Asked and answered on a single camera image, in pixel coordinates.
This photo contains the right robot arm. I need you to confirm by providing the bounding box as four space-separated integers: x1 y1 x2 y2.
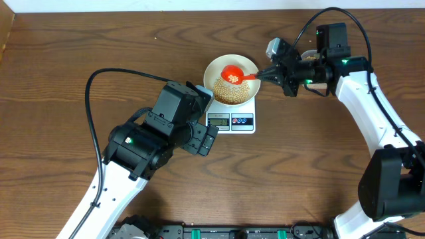
256 23 424 238

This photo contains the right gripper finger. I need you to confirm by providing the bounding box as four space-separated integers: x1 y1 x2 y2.
256 64 282 78
257 76 283 87

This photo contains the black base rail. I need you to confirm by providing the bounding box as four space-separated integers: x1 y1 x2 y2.
109 214 336 239

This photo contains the cream ceramic bowl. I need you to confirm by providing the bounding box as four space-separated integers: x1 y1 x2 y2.
203 54 261 105

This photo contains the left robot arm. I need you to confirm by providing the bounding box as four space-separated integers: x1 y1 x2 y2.
58 81 218 238

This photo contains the pile of soybeans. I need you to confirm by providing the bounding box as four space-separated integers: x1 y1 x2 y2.
203 54 319 106

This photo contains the white digital kitchen scale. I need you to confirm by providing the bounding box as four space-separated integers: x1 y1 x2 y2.
206 98 256 134

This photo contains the clear plastic container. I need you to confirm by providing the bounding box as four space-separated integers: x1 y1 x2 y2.
301 50 327 90

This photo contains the red plastic measuring scoop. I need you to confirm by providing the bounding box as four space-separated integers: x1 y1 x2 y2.
220 65 257 85

